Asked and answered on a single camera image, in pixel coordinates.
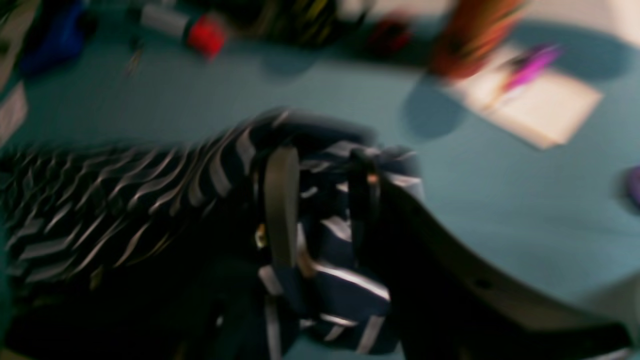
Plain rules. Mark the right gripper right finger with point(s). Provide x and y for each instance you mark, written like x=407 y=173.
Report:
x=447 y=303

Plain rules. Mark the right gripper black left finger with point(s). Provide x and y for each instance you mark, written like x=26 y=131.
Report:
x=280 y=195

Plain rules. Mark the navy white striped t-shirt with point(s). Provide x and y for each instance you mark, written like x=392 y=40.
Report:
x=159 y=252

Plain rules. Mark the teal table cloth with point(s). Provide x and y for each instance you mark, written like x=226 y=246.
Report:
x=558 y=219

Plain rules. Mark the black mug gold pattern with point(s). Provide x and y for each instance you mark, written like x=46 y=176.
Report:
x=308 y=24

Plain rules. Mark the orange red cube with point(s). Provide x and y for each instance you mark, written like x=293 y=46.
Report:
x=206 y=36

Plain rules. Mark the red tape roll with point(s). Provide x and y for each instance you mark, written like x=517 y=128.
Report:
x=390 y=35

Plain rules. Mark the white black marker pen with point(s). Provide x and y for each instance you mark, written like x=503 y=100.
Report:
x=164 y=20

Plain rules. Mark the white paper sheet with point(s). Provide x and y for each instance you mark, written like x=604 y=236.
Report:
x=546 y=112

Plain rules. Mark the purple tape roll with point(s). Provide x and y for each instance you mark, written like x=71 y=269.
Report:
x=632 y=186

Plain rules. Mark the orange bottle white cap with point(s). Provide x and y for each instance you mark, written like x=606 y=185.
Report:
x=473 y=30

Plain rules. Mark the blue plastic box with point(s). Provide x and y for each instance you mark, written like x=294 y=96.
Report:
x=58 y=36

